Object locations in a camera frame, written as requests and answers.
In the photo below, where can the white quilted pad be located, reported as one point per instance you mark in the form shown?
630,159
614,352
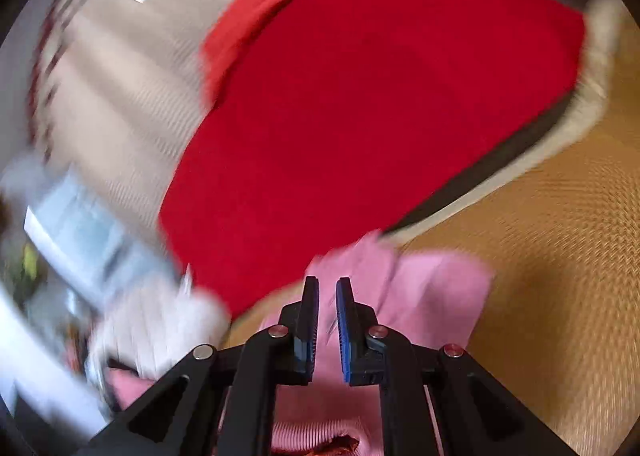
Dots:
160,321

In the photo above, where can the pink zip jacket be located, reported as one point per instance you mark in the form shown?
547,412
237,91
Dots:
430,296

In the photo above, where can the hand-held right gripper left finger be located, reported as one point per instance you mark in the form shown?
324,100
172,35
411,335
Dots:
309,331

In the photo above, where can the silver refrigerator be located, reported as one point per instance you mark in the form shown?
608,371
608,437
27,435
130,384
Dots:
75,226

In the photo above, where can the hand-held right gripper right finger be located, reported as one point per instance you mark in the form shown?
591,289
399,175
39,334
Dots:
345,331

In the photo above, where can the red pillow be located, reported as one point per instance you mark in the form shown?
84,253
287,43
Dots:
235,31

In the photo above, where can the woven rattan mat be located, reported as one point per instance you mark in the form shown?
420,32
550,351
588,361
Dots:
550,261

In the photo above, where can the beige dotted curtain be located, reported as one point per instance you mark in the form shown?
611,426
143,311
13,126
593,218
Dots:
125,111

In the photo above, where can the red blanket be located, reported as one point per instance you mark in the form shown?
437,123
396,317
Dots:
375,111

